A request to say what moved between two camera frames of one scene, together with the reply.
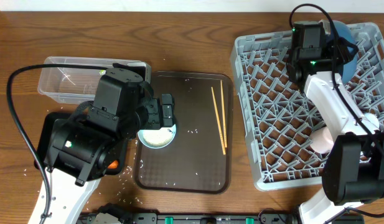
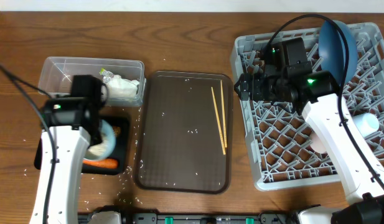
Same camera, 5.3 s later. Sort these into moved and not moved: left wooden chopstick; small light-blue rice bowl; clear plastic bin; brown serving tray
Moved: small light-blue rice bowl
Not moved: left wooden chopstick; clear plastic bin; brown serving tray
